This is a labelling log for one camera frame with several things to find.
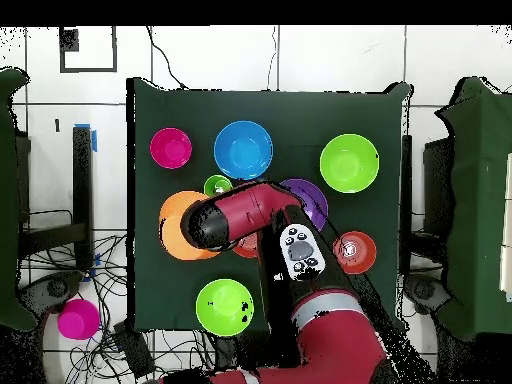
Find purple plastic bowl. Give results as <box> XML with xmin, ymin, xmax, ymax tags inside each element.
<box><xmin>278</xmin><ymin>178</ymin><xmax>330</xmax><ymax>235</ymax></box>

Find dark green tablecloth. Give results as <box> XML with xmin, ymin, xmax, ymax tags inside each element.
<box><xmin>125</xmin><ymin>77</ymin><xmax>413</xmax><ymax>336</ymax></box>

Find green plastic cup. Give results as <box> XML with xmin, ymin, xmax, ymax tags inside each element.
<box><xmin>202</xmin><ymin>174</ymin><xmax>234</xmax><ymax>198</ymax></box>

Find grey square floor frame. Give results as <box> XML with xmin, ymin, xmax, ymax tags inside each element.
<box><xmin>58</xmin><ymin>26</ymin><xmax>119</xmax><ymax>74</ymax></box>

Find pink plastic bowl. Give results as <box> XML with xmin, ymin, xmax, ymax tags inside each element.
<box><xmin>149</xmin><ymin>127</ymin><xmax>193</xmax><ymax>170</ymax></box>

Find orange-red plastic bowl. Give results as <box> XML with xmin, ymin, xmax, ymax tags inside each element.
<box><xmin>231</xmin><ymin>231</ymin><xmax>261</xmax><ymax>260</ymax></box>
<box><xmin>331</xmin><ymin>230</ymin><xmax>378</xmax><ymax>276</ymax></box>

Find green cloth side table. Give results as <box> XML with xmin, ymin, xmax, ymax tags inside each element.
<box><xmin>0</xmin><ymin>66</ymin><xmax>37</xmax><ymax>333</ymax></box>
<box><xmin>434</xmin><ymin>75</ymin><xmax>512</xmax><ymax>343</ymax></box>

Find black power brick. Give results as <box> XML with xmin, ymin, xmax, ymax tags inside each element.
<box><xmin>113</xmin><ymin>321</ymin><xmax>155</xmax><ymax>379</ymax></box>

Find black pedestal foot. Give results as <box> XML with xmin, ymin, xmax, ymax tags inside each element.
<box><xmin>19</xmin><ymin>271</ymin><xmax>85</xmax><ymax>317</ymax></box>
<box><xmin>403</xmin><ymin>273</ymin><xmax>453</xmax><ymax>317</ymax></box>

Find green plastic bowl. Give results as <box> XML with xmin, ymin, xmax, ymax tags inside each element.
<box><xmin>318</xmin><ymin>133</ymin><xmax>380</xmax><ymax>194</ymax></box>
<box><xmin>195</xmin><ymin>278</ymin><xmax>255</xmax><ymax>338</ymax></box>

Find large orange plastic bowl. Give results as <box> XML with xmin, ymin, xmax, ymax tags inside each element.
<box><xmin>158</xmin><ymin>190</ymin><xmax>222</xmax><ymax>262</ymax></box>

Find pink plastic cup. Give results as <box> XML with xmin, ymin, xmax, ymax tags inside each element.
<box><xmin>56</xmin><ymin>298</ymin><xmax>101</xmax><ymax>341</ymax></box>

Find blue plastic bowl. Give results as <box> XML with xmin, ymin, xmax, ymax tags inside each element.
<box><xmin>212</xmin><ymin>120</ymin><xmax>275</xmax><ymax>181</ymax></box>

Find black post with blue tape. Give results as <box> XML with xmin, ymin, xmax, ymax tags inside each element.
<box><xmin>72</xmin><ymin>122</ymin><xmax>99</xmax><ymax>273</ymax></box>

